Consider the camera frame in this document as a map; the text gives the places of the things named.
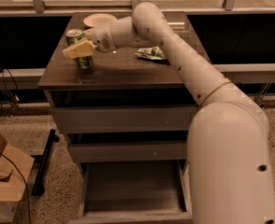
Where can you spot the grey middle drawer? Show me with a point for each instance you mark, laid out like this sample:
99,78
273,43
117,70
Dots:
136,151

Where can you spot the brown cardboard box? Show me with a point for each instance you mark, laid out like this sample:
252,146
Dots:
15,167

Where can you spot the green chip bag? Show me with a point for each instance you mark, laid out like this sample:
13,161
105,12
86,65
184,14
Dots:
154,53

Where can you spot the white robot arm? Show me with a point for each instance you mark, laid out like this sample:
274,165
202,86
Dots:
230,173

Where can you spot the grey top drawer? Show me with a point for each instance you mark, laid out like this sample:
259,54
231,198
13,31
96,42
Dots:
123,119

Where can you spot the black metal stand leg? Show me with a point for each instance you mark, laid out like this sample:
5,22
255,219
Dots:
42,161

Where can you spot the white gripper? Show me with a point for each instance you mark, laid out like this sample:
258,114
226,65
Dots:
102,40

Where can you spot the grey drawer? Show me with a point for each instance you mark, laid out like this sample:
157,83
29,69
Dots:
123,119
135,192
136,151

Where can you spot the white paper bowl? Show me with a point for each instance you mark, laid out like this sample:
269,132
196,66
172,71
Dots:
97,19

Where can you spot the grey drawer cabinet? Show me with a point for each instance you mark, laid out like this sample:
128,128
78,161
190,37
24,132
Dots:
117,79

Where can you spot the grey bottom drawer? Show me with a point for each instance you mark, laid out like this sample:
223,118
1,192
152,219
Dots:
135,192

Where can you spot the green soda can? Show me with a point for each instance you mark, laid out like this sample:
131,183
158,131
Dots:
79,49

